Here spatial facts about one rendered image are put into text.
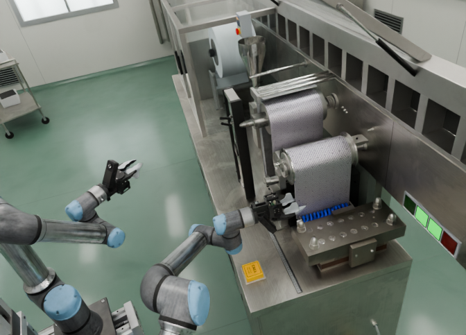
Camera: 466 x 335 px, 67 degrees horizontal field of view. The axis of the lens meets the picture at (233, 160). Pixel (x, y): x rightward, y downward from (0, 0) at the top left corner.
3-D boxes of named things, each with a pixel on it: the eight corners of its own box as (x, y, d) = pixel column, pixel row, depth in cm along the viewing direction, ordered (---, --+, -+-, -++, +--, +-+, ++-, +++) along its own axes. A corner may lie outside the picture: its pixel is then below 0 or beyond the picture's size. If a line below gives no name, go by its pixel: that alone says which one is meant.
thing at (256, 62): (248, 140, 222) (236, 50, 190) (270, 134, 224) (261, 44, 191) (255, 151, 211) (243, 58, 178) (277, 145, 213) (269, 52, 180)
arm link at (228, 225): (214, 227, 143) (210, 212, 138) (240, 220, 144) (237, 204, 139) (218, 241, 136) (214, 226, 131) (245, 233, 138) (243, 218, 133)
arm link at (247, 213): (245, 232, 137) (240, 218, 144) (256, 228, 138) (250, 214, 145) (243, 218, 133) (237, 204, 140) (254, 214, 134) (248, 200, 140)
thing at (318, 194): (296, 218, 147) (294, 184, 136) (348, 202, 150) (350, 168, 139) (296, 219, 146) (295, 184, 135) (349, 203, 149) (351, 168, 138)
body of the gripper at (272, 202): (283, 203, 134) (254, 212, 133) (285, 219, 139) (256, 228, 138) (277, 191, 141) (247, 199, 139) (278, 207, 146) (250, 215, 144)
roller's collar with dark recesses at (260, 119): (252, 125, 157) (249, 112, 153) (264, 121, 158) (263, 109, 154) (256, 132, 152) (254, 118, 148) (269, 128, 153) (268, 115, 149)
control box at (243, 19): (234, 35, 164) (231, 13, 159) (248, 32, 165) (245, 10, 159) (238, 39, 159) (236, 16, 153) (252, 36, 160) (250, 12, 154)
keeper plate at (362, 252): (348, 263, 138) (349, 245, 132) (371, 256, 139) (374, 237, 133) (351, 268, 136) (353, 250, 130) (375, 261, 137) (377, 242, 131)
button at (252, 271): (242, 268, 145) (241, 265, 143) (258, 263, 146) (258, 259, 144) (247, 282, 139) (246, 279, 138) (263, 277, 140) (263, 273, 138)
